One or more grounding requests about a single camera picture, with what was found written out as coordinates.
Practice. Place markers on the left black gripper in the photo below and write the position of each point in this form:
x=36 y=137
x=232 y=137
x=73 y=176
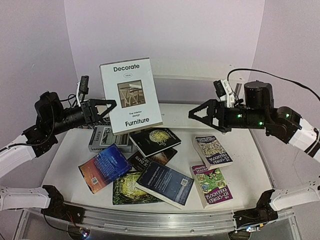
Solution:
x=92 y=105

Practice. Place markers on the grey ianra book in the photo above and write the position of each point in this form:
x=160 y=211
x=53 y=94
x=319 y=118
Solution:
x=102 y=137

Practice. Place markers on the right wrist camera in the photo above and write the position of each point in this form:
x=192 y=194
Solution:
x=225 y=93

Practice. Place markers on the blue orange paperback book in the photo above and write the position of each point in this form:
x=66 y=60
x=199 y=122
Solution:
x=104 y=168

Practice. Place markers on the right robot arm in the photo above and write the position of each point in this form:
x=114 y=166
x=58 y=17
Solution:
x=257 y=111

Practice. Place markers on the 52-Storey Treehouse book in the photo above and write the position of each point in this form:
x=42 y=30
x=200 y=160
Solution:
x=211 y=152

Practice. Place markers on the green Alice book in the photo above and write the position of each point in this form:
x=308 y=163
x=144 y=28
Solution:
x=125 y=191

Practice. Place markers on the patterned placemat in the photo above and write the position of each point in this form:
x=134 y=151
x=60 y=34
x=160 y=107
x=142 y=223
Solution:
x=90 y=126

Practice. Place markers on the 117-Storey Treehouse book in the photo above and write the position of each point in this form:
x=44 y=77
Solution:
x=211 y=186

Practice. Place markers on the white two-tier shelf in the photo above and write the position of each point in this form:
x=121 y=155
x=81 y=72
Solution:
x=179 y=93

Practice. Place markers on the black gold-circle book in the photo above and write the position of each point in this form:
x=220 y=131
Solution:
x=154 y=140

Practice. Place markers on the dark Days book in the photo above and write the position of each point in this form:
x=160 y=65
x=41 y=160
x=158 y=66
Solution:
x=139 y=162

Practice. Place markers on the aluminium front rail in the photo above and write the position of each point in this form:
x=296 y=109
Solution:
x=165 y=224

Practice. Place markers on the Decorate Furniture large book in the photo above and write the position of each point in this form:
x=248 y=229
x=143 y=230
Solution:
x=131 y=84

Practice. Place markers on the dark blue barcode book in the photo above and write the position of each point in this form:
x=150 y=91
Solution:
x=165 y=184

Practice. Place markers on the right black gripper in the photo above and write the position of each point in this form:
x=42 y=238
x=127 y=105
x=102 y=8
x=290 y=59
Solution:
x=219 y=116

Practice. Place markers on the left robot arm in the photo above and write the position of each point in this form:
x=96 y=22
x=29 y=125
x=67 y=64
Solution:
x=52 y=119

